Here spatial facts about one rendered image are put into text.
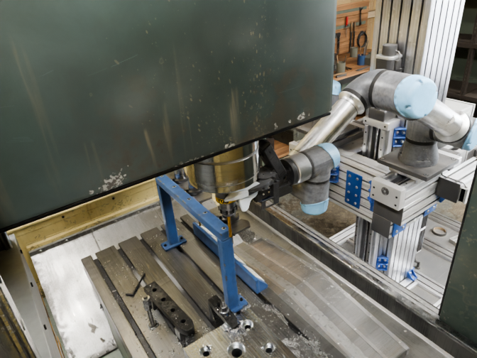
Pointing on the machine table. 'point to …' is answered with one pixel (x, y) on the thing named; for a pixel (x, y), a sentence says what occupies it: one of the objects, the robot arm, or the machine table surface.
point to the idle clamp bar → (162, 301)
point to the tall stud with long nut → (148, 310)
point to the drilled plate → (261, 334)
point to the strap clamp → (221, 313)
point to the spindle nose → (226, 170)
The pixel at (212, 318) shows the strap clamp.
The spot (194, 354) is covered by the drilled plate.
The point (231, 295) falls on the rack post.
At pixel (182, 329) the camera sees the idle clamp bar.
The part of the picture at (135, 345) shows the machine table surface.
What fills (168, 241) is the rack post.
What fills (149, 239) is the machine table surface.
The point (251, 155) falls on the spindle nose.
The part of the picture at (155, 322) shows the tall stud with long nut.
